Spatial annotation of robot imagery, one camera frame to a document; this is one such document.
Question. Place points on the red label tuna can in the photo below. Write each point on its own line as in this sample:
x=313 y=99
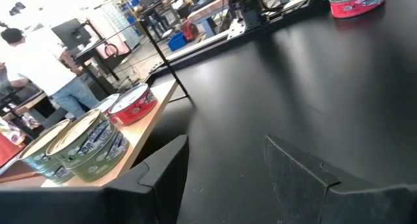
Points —
x=106 y=103
x=356 y=6
x=135 y=106

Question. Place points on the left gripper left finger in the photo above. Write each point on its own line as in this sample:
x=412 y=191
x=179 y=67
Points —
x=156 y=191

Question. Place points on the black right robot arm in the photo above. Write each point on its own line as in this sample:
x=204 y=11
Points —
x=251 y=15

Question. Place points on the green label tuna can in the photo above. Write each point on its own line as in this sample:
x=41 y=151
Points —
x=104 y=162
x=36 y=159
x=81 y=139

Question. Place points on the black metal shelf frame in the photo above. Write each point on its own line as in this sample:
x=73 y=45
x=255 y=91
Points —
x=165 y=59

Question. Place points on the person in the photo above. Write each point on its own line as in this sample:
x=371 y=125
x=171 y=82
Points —
x=39 y=64

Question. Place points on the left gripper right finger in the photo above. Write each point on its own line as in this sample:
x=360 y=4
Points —
x=303 y=191

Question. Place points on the black table mat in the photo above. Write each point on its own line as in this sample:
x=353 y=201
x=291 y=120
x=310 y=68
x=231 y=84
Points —
x=293 y=87

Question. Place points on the orange hanging cloth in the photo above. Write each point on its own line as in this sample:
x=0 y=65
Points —
x=6 y=150

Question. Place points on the black computer monitor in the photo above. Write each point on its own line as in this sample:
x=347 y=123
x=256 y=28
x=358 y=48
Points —
x=70 y=33

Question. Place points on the wooden workbench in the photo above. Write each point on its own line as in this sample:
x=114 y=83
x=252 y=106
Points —
x=208 y=9

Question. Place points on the blue plastic bin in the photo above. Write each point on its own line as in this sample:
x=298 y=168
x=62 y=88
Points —
x=177 y=41

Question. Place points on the red tool bag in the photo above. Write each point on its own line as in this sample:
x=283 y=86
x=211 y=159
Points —
x=189 y=30

